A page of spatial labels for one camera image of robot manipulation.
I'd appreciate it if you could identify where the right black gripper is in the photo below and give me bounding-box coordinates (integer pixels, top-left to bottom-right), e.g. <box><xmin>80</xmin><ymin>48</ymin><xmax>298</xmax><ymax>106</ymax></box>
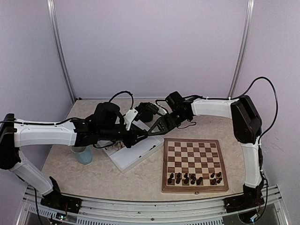
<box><xmin>147</xmin><ymin>110</ymin><xmax>189</xmax><ymax>136</ymax></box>

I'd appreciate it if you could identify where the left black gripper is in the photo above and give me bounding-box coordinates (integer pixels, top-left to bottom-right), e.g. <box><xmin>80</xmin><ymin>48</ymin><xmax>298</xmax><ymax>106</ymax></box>
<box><xmin>98</xmin><ymin>123</ymin><xmax>149</xmax><ymax>148</ymax></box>

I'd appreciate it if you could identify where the wooden chess board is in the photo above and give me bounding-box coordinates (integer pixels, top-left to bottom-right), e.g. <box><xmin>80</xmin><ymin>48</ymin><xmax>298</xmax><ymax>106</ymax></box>
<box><xmin>162</xmin><ymin>138</ymin><xmax>229</xmax><ymax>194</ymax></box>

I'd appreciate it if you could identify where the dark chess piece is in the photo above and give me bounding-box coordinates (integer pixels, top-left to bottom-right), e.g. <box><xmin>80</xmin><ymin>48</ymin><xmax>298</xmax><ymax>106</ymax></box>
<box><xmin>196</xmin><ymin>177</ymin><xmax>203</xmax><ymax>185</ymax></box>

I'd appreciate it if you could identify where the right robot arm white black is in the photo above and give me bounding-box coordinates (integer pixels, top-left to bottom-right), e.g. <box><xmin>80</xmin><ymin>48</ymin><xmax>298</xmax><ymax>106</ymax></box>
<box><xmin>148</xmin><ymin>92</ymin><xmax>263</xmax><ymax>208</ymax></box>

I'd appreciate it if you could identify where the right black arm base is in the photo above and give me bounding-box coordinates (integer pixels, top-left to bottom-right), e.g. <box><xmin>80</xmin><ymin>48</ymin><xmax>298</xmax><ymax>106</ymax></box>
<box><xmin>224</xmin><ymin>181</ymin><xmax>265</xmax><ymax>213</ymax></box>

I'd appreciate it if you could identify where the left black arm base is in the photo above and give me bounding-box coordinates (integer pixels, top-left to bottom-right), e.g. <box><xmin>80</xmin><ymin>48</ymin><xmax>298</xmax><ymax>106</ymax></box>
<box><xmin>40</xmin><ymin>176</ymin><xmax>82</xmax><ymax>214</ymax></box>

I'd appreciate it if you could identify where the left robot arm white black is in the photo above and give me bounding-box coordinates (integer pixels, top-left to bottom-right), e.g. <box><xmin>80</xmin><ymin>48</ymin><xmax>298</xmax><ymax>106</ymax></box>
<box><xmin>0</xmin><ymin>102</ymin><xmax>148</xmax><ymax>209</ymax></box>

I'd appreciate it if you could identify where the pile of white chess pieces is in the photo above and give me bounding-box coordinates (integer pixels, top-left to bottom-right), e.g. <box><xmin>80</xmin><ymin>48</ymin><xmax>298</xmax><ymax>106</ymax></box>
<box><xmin>105</xmin><ymin>142</ymin><xmax>125</xmax><ymax>151</ymax></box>

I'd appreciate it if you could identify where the dark green cup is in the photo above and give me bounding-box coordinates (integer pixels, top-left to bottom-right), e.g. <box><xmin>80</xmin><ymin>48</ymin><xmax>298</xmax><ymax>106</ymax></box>
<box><xmin>140</xmin><ymin>112</ymin><xmax>154</xmax><ymax>123</ymax></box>

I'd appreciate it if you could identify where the white divided plastic tray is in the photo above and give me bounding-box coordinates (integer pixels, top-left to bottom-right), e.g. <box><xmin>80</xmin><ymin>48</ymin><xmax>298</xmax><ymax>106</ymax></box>
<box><xmin>98</xmin><ymin>136</ymin><xmax>164</xmax><ymax>173</ymax></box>

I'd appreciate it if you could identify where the light blue cup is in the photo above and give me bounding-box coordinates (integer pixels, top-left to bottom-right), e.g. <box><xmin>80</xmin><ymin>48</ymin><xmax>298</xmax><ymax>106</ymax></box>
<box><xmin>71</xmin><ymin>146</ymin><xmax>92</xmax><ymax>165</ymax></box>

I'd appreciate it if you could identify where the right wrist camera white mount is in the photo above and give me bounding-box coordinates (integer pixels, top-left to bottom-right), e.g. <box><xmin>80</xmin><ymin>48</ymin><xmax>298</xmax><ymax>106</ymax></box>
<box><xmin>140</xmin><ymin>102</ymin><xmax>166</xmax><ymax>116</ymax></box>

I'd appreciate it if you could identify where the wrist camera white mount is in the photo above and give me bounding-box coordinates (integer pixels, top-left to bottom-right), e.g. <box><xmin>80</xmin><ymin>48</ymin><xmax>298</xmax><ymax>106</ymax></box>
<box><xmin>123</xmin><ymin>107</ymin><xmax>141</xmax><ymax>131</ymax></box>
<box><xmin>140</xmin><ymin>102</ymin><xmax>166</xmax><ymax>116</ymax></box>

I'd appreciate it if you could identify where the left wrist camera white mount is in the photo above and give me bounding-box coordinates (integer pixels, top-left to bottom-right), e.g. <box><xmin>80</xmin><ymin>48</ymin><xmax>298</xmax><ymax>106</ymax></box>
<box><xmin>123</xmin><ymin>107</ymin><xmax>141</xmax><ymax>131</ymax></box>

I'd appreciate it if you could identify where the right aluminium frame post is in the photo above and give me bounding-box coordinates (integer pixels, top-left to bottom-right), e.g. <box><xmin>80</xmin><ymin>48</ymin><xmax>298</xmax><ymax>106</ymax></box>
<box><xmin>227</xmin><ymin>0</ymin><xmax>255</xmax><ymax>97</ymax></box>

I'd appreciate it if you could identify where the aluminium frame post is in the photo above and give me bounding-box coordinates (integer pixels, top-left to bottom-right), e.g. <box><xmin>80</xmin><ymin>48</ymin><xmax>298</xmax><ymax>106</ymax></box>
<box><xmin>46</xmin><ymin>0</ymin><xmax>76</xmax><ymax>104</ymax></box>
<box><xmin>227</xmin><ymin>0</ymin><xmax>255</xmax><ymax>97</ymax></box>

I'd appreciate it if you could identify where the left aluminium frame post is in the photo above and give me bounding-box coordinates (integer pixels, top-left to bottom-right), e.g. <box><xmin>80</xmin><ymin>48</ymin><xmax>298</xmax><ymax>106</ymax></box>
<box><xmin>46</xmin><ymin>0</ymin><xmax>76</xmax><ymax>104</ymax></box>

